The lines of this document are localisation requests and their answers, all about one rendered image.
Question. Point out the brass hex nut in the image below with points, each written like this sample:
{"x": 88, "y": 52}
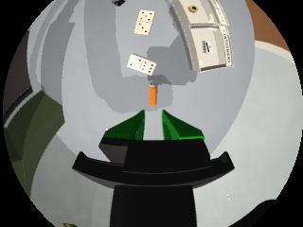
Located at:
{"x": 193, "y": 8}

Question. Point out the orange aa battery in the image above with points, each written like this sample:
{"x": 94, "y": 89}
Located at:
{"x": 153, "y": 94}

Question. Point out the black die with white pips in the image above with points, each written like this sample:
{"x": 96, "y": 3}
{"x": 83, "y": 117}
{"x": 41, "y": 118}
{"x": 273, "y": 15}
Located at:
{"x": 118, "y": 2}

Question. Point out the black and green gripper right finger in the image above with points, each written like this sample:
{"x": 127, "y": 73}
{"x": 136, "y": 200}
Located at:
{"x": 177, "y": 129}

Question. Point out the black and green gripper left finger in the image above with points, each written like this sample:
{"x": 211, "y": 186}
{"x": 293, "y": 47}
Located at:
{"x": 131, "y": 129}

